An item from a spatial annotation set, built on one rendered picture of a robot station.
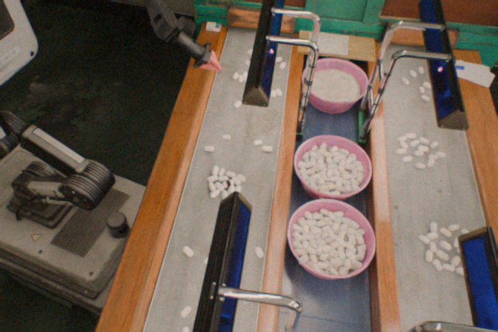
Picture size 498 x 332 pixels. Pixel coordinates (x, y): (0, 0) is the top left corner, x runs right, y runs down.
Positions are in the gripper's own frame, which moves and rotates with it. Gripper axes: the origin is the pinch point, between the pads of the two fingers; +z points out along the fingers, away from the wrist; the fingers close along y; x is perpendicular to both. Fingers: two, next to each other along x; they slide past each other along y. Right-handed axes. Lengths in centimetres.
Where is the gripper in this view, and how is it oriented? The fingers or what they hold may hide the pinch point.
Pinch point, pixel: (218, 69)
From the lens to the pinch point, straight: 166.6
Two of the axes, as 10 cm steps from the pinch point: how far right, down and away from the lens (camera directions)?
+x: -6.6, 3.7, 6.5
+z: 7.4, 5.0, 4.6
